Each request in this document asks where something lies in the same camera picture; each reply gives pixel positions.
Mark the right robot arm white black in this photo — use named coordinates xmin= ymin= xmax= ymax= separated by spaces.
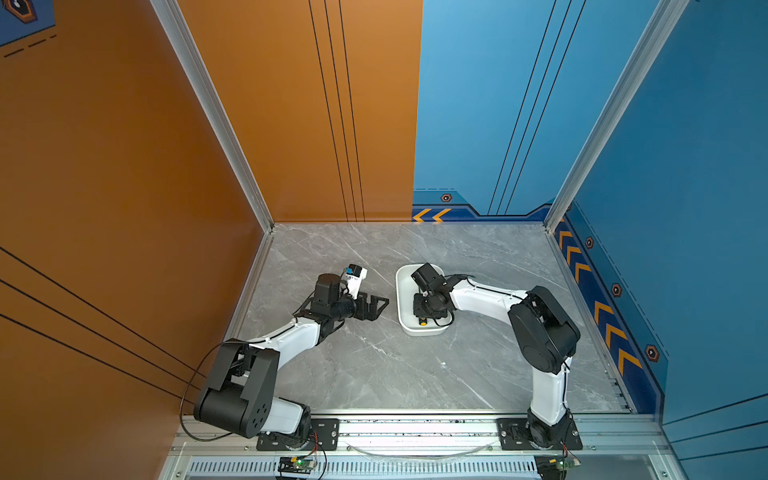
xmin=397 ymin=263 xmax=583 ymax=451

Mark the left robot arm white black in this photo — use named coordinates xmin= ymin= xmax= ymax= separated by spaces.
xmin=193 ymin=264 xmax=389 ymax=449

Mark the white plastic bin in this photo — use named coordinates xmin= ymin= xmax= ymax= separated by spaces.
xmin=396 ymin=263 xmax=449 ymax=337

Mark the left green circuit board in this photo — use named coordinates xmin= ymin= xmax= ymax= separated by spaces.
xmin=276 ymin=456 xmax=320 ymax=479

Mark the green circuit board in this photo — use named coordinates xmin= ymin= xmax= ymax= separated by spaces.
xmin=276 ymin=456 xmax=320 ymax=479
xmin=534 ymin=456 xmax=582 ymax=480

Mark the right green circuit board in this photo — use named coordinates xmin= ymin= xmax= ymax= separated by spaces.
xmin=534 ymin=456 xmax=582 ymax=480

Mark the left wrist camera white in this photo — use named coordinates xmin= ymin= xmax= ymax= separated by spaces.
xmin=341 ymin=264 xmax=367 ymax=299

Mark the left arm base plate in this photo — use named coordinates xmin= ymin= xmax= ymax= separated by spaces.
xmin=256 ymin=417 xmax=340 ymax=452

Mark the aluminium front rail frame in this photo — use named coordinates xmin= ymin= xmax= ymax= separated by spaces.
xmin=160 ymin=410 xmax=687 ymax=479

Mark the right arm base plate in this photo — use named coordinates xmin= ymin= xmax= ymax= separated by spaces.
xmin=496 ymin=412 xmax=583 ymax=451

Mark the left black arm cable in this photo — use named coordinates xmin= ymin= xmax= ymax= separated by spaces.
xmin=178 ymin=341 xmax=241 ymax=443

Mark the left aluminium corner post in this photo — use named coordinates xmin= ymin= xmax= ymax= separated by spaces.
xmin=150 ymin=0 xmax=275 ymax=234

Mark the aluminium corner post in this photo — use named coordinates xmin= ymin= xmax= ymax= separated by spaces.
xmin=543 ymin=0 xmax=689 ymax=234
xmin=150 ymin=0 xmax=275 ymax=234

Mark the right aluminium corner post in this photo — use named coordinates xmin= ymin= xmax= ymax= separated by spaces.
xmin=543 ymin=0 xmax=689 ymax=234

